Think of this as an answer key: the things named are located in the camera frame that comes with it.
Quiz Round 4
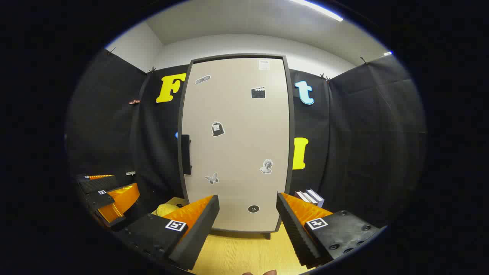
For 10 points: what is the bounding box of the dark grey cabinet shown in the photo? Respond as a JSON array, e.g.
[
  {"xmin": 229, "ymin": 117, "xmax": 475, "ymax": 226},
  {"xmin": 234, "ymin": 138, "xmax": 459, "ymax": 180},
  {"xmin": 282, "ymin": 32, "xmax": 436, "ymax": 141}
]
[{"xmin": 178, "ymin": 53, "xmax": 295, "ymax": 239}]

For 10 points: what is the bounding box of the white spine book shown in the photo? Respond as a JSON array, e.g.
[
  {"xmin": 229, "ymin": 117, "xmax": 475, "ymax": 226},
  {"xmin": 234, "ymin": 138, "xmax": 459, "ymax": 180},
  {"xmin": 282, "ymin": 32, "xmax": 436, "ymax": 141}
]
[{"xmin": 300, "ymin": 190, "xmax": 318, "ymax": 206}]

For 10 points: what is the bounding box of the grey blue book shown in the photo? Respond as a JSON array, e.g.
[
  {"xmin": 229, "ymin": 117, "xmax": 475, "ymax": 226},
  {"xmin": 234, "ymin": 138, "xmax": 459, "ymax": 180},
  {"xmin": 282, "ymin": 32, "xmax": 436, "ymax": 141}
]
[{"xmin": 306, "ymin": 189, "xmax": 325, "ymax": 208}]

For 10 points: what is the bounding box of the grey cabinet door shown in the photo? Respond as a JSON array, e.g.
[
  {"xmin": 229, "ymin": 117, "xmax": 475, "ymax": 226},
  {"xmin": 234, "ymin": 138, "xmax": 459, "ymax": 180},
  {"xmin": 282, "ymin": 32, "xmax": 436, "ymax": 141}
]
[{"xmin": 181, "ymin": 57, "xmax": 291, "ymax": 233}]

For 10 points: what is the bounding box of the yellow round object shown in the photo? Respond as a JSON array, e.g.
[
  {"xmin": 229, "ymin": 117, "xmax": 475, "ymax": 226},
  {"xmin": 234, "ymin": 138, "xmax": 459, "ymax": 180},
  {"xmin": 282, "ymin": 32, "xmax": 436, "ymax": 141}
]
[{"xmin": 156, "ymin": 204, "xmax": 180, "ymax": 217}]

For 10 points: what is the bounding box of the black door handle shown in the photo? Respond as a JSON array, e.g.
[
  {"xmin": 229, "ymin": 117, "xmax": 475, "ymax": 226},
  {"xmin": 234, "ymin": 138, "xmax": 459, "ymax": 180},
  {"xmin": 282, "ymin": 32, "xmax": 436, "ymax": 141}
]
[{"xmin": 181, "ymin": 134, "xmax": 192, "ymax": 175}]

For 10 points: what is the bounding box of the black backdrop cloth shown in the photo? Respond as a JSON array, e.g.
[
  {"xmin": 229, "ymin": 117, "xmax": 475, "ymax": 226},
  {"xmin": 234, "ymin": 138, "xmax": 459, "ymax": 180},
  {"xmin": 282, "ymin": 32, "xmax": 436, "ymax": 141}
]
[{"xmin": 65, "ymin": 48, "xmax": 427, "ymax": 230}]

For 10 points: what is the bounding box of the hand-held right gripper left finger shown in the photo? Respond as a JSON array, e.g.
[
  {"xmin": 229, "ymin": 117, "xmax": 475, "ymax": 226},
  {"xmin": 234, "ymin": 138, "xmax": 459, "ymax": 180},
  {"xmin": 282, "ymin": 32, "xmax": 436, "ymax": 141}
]
[{"xmin": 115, "ymin": 195, "xmax": 220, "ymax": 271}]

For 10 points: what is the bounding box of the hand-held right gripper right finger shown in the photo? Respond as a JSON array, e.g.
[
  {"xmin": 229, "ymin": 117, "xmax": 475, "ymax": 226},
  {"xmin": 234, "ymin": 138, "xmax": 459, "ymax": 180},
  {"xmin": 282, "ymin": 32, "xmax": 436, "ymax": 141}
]
[{"xmin": 276, "ymin": 192, "xmax": 386, "ymax": 269}]

